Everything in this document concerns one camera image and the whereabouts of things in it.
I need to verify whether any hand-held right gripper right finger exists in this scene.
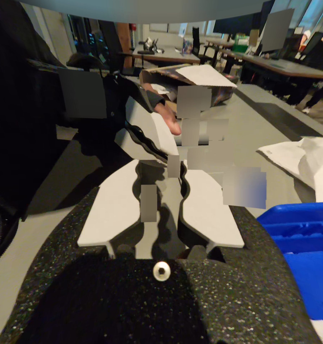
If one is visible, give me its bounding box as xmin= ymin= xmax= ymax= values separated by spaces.
xmin=178 ymin=164 xmax=245 ymax=254

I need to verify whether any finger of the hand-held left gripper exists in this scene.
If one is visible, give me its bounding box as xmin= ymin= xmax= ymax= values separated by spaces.
xmin=114 ymin=128 xmax=168 ymax=165
xmin=125 ymin=97 xmax=179 ymax=161

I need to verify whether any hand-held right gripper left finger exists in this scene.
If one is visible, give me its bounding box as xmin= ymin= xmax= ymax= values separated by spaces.
xmin=77 ymin=159 xmax=142 ymax=258

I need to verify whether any blue plastic bin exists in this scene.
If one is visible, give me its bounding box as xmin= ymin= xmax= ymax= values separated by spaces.
xmin=257 ymin=202 xmax=323 ymax=344

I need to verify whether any person's left forearm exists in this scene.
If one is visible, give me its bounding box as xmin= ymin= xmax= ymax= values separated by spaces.
xmin=129 ymin=81 xmax=166 ymax=113

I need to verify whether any grey desk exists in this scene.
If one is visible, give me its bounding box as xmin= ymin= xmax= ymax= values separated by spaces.
xmin=0 ymin=81 xmax=323 ymax=342

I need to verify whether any person's left hand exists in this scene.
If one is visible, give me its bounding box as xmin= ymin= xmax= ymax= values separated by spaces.
xmin=153 ymin=103 xmax=182 ymax=136

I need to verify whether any cardboard box with white flap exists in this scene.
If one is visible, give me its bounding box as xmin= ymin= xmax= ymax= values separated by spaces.
xmin=139 ymin=64 xmax=237 ymax=111

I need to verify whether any wooden pillar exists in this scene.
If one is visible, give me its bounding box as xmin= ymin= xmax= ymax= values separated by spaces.
xmin=117 ymin=23 xmax=133 ymax=68

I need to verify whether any grey background table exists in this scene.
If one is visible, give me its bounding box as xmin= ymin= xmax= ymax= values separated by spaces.
xmin=132 ymin=44 xmax=205 ymax=66

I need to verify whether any black office chair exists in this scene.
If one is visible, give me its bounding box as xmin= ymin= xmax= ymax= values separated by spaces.
xmin=192 ymin=27 xmax=206 ymax=55

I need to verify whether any person's black jacket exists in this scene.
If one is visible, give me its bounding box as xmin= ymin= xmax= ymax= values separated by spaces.
xmin=0 ymin=0 xmax=79 ymax=269

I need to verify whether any white printed paper bag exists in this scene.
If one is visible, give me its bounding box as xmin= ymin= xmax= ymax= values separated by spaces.
xmin=257 ymin=137 xmax=323 ymax=202

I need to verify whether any green box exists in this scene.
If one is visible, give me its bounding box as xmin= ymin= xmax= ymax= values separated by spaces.
xmin=231 ymin=34 xmax=250 ymax=52

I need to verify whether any black computer monitor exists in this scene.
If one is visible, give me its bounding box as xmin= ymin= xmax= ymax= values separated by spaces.
xmin=212 ymin=12 xmax=262 ymax=35

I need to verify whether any long wooden work table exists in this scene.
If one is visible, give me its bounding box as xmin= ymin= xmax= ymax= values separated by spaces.
xmin=206 ymin=40 xmax=323 ymax=81

